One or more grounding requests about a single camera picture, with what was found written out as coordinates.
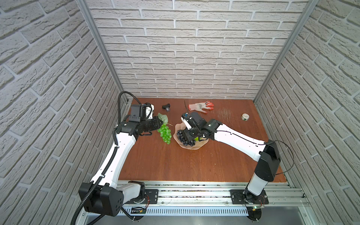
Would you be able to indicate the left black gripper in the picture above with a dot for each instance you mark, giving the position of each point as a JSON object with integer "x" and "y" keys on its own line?
{"x": 157, "y": 123}

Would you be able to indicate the green grape bunch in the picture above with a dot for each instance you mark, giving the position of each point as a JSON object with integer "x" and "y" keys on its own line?
{"x": 164, "y": 130}

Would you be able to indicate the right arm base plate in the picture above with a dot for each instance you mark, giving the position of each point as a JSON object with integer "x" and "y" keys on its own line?
{"x": 242, "y": 196}

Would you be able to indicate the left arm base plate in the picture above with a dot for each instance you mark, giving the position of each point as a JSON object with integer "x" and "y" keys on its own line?
{"x": 150, "y": 196}

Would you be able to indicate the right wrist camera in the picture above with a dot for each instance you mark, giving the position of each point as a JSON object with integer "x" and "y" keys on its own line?
{"x": 185, "y": 117}

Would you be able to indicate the pink wavy fruit bowl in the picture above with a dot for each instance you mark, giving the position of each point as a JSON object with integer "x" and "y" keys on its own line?
{"x": 198, "y": 145}

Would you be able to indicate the white tape roll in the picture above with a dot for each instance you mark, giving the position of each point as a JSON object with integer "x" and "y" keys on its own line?
{"x": 245, "y": 117}

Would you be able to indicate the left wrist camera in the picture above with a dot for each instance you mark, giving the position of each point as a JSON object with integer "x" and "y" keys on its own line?
{"x": 149, "y": 108}

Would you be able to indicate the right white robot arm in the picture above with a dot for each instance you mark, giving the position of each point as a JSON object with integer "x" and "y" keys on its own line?
{"x": 266, "y": 154}

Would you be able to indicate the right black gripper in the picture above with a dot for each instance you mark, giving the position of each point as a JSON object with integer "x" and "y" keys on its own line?
{"x": 188, "y": 135}

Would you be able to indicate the red white work glove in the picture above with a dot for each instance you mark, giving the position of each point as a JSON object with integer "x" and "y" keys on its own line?
{"x": 202, "y": 107}

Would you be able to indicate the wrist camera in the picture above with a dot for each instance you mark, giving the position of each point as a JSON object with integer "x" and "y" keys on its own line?
{"x": 149, "y": 108}
{"x": 185, "y": 117}

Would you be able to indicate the small black relay component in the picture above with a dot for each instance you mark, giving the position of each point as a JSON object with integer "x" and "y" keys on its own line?
{"x": 166, "y": 107}

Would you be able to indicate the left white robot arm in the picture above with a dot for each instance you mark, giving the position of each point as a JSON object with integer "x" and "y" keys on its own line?
{"x": 101, "y": 195}

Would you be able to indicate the dark purple grape bunch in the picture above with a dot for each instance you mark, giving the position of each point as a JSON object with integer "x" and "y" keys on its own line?
{"x": 182, "y": 138}

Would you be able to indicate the aluminium rail frame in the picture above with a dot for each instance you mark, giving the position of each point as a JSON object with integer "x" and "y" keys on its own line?
{"x": 195, "y": 198}

